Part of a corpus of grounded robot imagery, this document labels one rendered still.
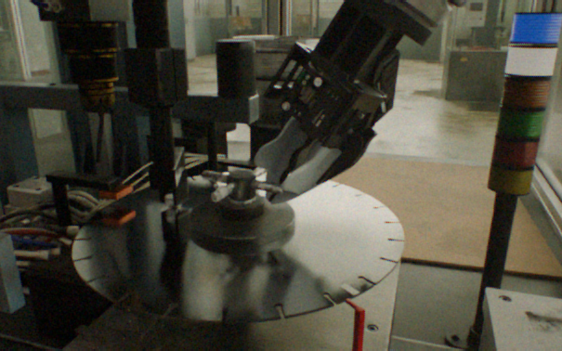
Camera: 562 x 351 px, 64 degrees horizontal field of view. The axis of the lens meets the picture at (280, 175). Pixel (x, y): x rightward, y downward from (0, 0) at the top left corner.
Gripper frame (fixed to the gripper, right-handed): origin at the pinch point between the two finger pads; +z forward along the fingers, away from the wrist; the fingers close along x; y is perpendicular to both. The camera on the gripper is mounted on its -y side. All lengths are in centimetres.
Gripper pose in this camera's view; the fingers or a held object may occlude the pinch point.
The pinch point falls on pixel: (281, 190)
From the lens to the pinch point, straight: 45.9
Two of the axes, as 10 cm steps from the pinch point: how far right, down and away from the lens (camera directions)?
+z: -5.2, 7.7, 3.8
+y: -5.0, 0.8, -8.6
